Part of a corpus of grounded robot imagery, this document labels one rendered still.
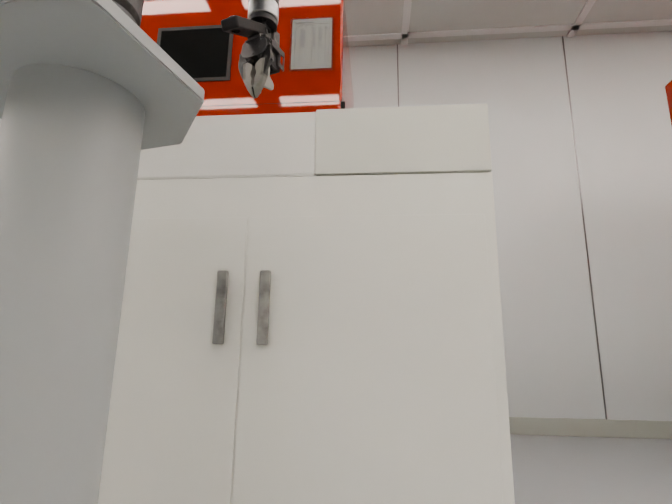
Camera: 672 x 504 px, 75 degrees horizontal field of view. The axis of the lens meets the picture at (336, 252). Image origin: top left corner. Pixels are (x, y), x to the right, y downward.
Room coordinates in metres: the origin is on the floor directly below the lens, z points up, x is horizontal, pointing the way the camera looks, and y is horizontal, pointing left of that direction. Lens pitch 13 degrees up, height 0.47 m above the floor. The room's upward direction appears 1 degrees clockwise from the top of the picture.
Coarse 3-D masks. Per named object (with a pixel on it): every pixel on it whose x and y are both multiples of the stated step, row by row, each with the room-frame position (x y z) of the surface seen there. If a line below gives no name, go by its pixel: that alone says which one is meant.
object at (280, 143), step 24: (216, 120) 0.86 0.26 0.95; (240, 120) 0.85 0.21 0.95; (264, 120) 0.85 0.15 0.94; (288, 120) 0.84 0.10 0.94; (312, 120) 0.84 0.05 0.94; (192, 144) 0.86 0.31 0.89; (216, 144) 0.86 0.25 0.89; (240, 144) 0.85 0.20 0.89; (264, 144) 0.85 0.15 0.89; (288, 144) 0.84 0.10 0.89; (312, 144) 0.84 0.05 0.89; (144, 168) 0.87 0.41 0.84; (168, 168) 0.86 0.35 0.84; (192, 168) 0.86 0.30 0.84; (216, 168) 0.85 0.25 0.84; (240, 168) 0.85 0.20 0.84; (264, 168) 0.85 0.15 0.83; (288, 168) 0.84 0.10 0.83; (312, 168) 0.84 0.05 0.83
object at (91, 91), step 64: (0, 0) 0.37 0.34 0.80; (64, 0) 0.37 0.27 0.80; (0, 64) 0.47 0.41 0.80; (64, 64) 0.47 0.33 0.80; (128, 64) 0.46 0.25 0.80; (0, 128) 0.49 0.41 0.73; (64, 128) 0.47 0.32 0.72; (128, 128) 0.53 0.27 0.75; (0, 192) 0.47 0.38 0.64; (64, 192) 0.48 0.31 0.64; (128, 192) 0.54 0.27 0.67; (0, 256) 0.46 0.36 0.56; (64, 256) 0.48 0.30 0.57; (0, 320) 0.46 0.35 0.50; (64, 320) 0.49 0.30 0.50; (0, 384) 0.47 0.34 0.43; (64, 384) 0.49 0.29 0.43; (0, 448) 0.47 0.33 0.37; (64, 448) 0.50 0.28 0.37
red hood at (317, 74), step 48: (192, 0) 1.46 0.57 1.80; (240, 0) 1.45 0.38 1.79; (288, 0) 1.43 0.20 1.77; (336, 0) 1.41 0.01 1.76; (192, 48) 1.46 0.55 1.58; (240, 48) 1.44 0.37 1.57; (288, 48) 1.43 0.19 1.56; (336, 48) 1.41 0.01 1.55; (240, 96) 1.44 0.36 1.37; (288, 96) 1.43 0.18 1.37; (336, 96) 1.41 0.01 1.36
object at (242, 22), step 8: (232, 16) 0.83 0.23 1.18; (240, 16) 0.84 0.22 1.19; (224, 24) 0.84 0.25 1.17; (232, 24) 0.83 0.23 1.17; (240, 24) 0.84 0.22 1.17; (248, 24) 0.86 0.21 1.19; (256, 24) 0.88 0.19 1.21; (232, 32) 0.85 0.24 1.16; (240, 32) 0.88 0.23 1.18; (248, 32) 0.88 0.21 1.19; (256, 32) 0.89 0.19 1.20; (264, 32) 0.91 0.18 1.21
